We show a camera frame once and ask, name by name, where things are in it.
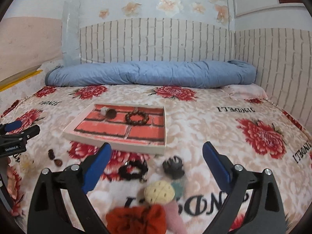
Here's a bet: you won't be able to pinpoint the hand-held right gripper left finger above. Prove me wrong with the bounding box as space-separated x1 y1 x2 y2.
27 142 113 234

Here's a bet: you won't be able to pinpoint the black bead bracelet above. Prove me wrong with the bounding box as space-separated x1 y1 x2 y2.
118 160 149 182

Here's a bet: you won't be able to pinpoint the flower wall stickers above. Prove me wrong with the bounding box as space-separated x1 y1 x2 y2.
99 0 231 23

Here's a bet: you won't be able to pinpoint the cream knitted round hair ornament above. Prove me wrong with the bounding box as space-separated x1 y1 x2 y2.
144 182 175 204

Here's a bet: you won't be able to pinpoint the floral printed blanket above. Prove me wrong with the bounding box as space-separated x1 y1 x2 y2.
0 61 312 234

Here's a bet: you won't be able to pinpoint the pink pillow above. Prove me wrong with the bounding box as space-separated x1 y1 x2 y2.
227 84 269 100

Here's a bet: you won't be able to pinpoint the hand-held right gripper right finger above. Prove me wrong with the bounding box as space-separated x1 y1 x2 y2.
202 141 287 234

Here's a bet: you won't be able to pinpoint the blue rolled quilt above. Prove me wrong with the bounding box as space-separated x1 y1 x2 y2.
45 60 257 89

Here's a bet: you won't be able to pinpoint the black hair claw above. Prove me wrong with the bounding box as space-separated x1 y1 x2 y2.
162 156 185 179

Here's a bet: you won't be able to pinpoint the pink knitted hair ornament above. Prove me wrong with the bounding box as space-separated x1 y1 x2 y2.
163 200 187 234

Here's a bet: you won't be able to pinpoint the orange scrunchie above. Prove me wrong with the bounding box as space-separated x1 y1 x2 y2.
105 204 167 234

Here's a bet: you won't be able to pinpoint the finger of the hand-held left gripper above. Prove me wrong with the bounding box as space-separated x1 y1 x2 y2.
0 120 22 134
15 124 41 143

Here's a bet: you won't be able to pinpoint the teal knitted hair ornament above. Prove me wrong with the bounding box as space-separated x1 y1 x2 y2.
172 179 187 198

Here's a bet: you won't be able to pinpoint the white strap wristwatch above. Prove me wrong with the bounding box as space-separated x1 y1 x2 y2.
100 107 118 120

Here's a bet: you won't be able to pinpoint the yellow strip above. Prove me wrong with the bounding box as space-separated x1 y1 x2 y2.
0 70 43 92

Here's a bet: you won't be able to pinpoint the brown wooden bead bracelet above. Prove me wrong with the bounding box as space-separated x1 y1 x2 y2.
125 110 146 126

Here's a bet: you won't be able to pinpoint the white tray with brick print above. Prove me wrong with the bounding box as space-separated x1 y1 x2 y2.
63 102 167 155

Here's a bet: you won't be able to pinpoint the clear plastic sheet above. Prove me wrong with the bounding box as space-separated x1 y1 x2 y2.
61 0 82 66

